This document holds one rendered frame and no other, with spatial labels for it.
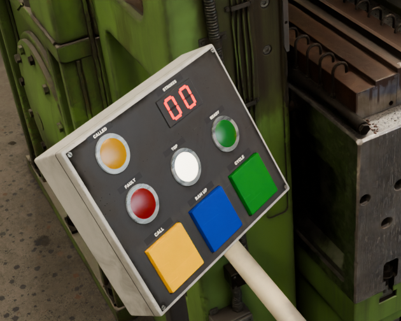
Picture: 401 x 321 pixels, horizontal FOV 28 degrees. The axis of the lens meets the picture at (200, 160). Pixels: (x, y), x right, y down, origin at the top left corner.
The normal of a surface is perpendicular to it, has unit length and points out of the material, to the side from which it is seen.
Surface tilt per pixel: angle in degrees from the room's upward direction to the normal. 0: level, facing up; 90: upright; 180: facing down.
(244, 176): 60
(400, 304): 90
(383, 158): 90
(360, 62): 0
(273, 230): 90
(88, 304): 0
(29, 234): 0
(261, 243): 90
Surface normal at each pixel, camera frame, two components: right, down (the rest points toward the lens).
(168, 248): 0.63, -0.13
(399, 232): 0.45, 0.50
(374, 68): -0.10, -0.79
